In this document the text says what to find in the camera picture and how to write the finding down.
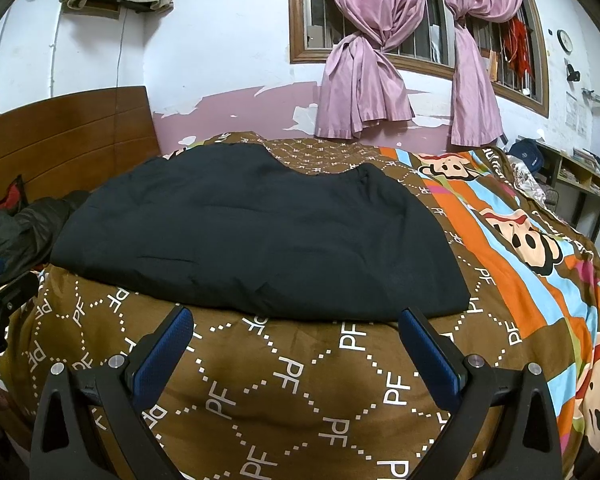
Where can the pink curtain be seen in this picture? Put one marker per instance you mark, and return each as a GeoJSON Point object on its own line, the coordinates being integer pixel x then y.
{"type": "Point", "coordinates": [476, 116]}
{"type": "Point", "coordinates": [360, 87]}

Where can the round wall clock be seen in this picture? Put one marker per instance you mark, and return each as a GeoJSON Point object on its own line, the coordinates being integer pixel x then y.
{"type": "Point", "coordinates": [564, 41]}

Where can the right pink curtain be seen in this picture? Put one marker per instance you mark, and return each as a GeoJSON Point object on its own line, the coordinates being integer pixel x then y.
{"type": "Point", "coordinates": [476, 116]}

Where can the brown patterned cartoon bedspread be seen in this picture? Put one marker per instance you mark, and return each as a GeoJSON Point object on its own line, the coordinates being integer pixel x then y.
{"type": "Point", "coordinates": [260, 398]}

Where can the navy blue cap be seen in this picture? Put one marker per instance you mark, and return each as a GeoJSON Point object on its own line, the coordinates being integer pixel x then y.
{"type": "Point", "coordinates": [528, 152]}

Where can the red hanging clothes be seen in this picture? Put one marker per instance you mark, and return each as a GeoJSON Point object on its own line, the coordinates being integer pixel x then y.
{"type": "Point", "coordinates": [517, 55]}

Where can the wooden headboard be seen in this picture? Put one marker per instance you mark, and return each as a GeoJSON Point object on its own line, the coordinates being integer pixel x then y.
{"type": "Point", "coordinates": [77, 141]}

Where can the wooden window frame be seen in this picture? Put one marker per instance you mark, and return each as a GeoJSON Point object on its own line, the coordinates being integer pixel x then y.
{"type": "Point", "coordinates": [315, 26]}

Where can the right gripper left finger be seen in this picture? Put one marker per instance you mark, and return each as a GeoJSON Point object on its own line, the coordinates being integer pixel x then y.
{"type": "Point", "coordinates": [66, 443]}

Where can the wooden shelf unit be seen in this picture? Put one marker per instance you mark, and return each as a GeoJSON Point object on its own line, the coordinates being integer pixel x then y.
{"type": "Point", "coordinates": [577, 188]}

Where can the left pink curtain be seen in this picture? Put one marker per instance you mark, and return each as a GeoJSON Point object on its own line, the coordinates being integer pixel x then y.
{"type": "Point", "coordinates": [360, 87]}

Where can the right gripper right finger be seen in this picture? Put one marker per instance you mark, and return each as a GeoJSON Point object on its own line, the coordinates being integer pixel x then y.
{"type": "Point", "coordinates": [525, 444]}

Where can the black large garment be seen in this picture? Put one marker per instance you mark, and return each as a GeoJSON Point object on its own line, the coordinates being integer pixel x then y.
{"type": "Point", "coordinates": [229, 227]}

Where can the floral white cloth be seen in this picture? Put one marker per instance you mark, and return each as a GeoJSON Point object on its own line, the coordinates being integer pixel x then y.
{"type": "Point", "coordinates": [524, 181]}

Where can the dark green jacket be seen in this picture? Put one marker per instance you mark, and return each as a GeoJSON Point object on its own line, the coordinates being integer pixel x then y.
{"type": "Point", "coordinates": [27, 237]}

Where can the red cloth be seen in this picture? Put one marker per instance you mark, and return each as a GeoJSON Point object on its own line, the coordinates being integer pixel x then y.
{"type": "Point", "coordinates": [15, 198]}

